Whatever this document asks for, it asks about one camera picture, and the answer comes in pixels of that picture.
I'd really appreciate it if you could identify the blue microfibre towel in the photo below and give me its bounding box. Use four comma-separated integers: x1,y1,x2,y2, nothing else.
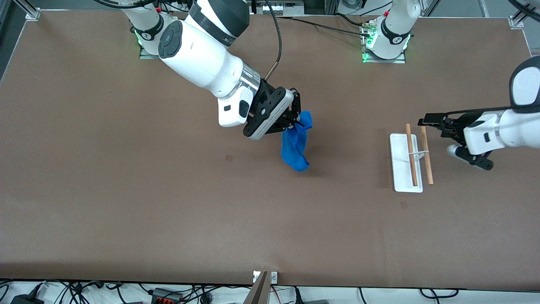
281,111,313,172

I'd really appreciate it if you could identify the white rack with wooden bars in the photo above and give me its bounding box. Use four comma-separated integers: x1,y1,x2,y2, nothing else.
389,121,434,193

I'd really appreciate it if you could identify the white socket strip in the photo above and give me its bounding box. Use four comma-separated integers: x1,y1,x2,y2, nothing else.
264,0,305,14

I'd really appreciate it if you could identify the black orange power strip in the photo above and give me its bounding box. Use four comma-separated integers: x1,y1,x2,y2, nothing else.
151,288,183,304

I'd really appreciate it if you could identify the black power adapter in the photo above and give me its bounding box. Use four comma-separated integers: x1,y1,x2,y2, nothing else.
11,294,45,304

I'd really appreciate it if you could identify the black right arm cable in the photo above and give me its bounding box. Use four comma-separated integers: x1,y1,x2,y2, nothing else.
92,0,282,81

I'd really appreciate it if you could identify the black cable across table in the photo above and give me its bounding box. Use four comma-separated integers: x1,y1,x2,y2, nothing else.
276,16,374,38

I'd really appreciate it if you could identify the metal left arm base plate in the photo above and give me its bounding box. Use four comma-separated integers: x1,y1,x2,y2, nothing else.
361,21,407,64

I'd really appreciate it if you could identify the aluminium frame behind table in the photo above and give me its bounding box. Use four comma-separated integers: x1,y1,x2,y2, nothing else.
251,0,339,15

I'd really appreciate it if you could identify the black looped floor cable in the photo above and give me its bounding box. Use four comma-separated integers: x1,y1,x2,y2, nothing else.
420,288,459,299

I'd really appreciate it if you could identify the grey camera post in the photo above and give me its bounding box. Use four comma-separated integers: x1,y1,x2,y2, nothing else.
244,271,269,304

